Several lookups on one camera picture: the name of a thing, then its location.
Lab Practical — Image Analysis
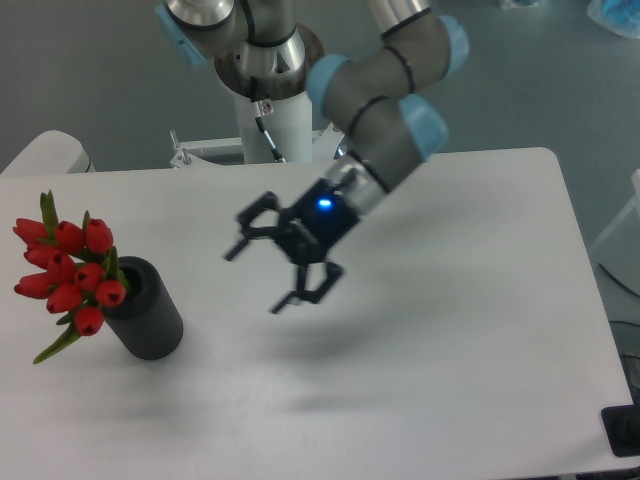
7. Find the black ribbed cylindrical vase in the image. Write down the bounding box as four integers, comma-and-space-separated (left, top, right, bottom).
103, 256, 184, 361

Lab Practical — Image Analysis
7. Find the blue plastic bag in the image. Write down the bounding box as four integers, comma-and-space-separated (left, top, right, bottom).
587, 0, 639, 39

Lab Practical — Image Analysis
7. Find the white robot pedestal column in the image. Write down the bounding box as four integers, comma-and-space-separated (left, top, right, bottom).
231, 91, 312, 164

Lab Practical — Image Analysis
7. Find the red tulip bouquet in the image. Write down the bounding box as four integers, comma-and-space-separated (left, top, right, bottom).
13, 191, 135, 365

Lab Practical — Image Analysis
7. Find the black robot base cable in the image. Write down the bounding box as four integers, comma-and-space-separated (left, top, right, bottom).
248, 75, 288, 164

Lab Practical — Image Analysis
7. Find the black cable on floor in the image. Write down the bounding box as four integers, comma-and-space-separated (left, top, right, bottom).
597, 262, 640, 296

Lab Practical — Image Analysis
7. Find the white side furniture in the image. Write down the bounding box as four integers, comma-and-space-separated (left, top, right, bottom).
588, 170, 639, 261

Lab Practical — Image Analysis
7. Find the white rounded chair back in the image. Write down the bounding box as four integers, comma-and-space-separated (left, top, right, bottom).
1, 130, 96, 177

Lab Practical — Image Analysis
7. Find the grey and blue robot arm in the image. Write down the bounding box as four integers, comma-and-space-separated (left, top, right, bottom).
156, 1, 469, 305

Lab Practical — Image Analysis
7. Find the black device at table edge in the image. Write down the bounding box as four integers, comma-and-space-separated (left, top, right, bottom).
601, 405, 639, 458

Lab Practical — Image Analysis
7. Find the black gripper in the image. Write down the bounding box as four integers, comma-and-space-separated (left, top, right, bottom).
223, 179, 360, 314

